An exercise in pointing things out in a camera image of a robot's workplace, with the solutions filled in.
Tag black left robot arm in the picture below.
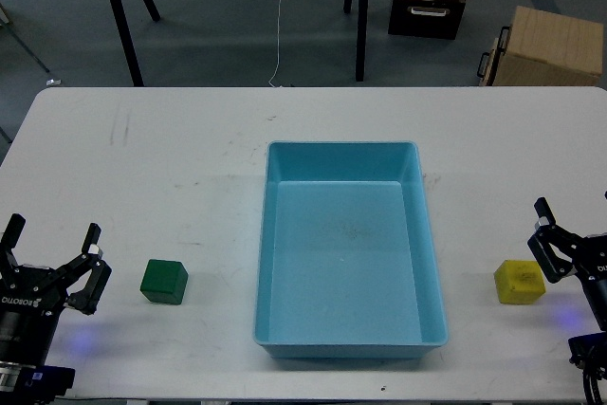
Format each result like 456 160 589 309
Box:
1 213 112 404

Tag green wooden cube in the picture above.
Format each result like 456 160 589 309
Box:
139 259 189 305

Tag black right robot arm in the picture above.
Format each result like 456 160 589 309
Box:
527 197 606 404

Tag dark drawer box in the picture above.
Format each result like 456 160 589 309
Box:
388 0 467 40

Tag yellow wooden cube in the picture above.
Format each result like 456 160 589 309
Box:
493 260 546 304

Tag light blue plastic bin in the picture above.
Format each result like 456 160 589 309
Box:
253 141 449 359

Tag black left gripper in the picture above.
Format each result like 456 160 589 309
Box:
1 213 112 320

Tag white hanging cord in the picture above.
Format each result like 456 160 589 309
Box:
258 0 295 89

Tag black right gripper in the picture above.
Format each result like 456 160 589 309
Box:
527 196 606 329

